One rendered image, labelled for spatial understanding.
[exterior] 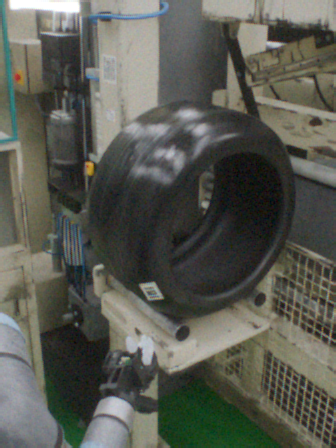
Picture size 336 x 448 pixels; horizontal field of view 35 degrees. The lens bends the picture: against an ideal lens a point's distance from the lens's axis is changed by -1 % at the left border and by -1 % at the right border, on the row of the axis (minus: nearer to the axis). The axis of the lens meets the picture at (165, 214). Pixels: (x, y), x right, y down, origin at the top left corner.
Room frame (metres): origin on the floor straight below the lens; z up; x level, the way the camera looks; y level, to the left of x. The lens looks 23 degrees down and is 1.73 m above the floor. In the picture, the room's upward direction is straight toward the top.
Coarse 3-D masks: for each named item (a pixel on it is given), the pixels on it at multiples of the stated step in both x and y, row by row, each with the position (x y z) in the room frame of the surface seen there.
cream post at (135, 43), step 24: (120, 0) 1.49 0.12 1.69; (144, 0) 1.53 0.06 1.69; (120, 24) 1.49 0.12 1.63; (144, 24) 1.53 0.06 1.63; (120, 48) 1.49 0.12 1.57; (144, 48) 1.53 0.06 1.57; (120, 72) 1.49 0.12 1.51; (144, 72) 1.53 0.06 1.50; (120, 96) 1.49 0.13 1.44; (144, 96) 1.53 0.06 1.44; (120, 120) 1.50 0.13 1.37; (120, 336) 1.52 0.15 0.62; (144, 432) 1.52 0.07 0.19
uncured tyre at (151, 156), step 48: (144, 144) 1.23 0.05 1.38; (192, 144) 1.18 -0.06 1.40; (240, 144) 1.24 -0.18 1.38; (96, 192) 1.24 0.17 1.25; (144, 192) 1.13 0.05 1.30; (240, 192) 1.57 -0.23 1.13; (288, 192) 1.35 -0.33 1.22; (96, 240) 1.23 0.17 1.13; (144, 240) 1.10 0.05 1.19; (192, 240) 1.51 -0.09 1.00; (240, 240) 1.49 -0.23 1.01; (192, 288) 1.37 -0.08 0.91; (240, 288) 1.26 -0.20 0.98
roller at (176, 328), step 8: (112, 280) 1.41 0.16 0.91; (120, 288) 1.37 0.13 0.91; (128, 296) 1.33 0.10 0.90; (136, 296) 1.31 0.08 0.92; (136, 304) 1.30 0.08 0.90; (144, 304) 1.27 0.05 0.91; (144, 312) 1.27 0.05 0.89; (152, 312) 1.24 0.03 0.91; (160, 312) 1.22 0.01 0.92; (160, 320) 1.20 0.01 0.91; (168, 320) 1.19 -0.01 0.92; (176, 320) 1.18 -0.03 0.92; (168, 328) 1.17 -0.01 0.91; (176, 328) 1.16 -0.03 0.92; (184, 328) 1.16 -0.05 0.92; (176, 336) 1.14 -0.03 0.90; (184, 336) 1.16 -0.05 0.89
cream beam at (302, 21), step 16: (208, 0) 1.60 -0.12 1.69; (224, 0) 1.55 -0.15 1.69; (240, 0) 1.50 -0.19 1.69; (256, 0) 1.45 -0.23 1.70; (272, 0) 1.41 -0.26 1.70; (288, 0) 1.37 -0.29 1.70; (304, 0) 1.33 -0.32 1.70; (320, 0) 1.29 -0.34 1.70; (208, 16) 1.60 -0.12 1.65; (224, 16) 1.55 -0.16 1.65; (240, 16) 1.50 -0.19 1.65; (256, 16) 1.45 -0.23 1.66; (272, 16) 1.40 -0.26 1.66; (288, 16) 1.36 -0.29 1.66; (304, 16) 1.32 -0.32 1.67; (320, 16) 1.28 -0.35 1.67
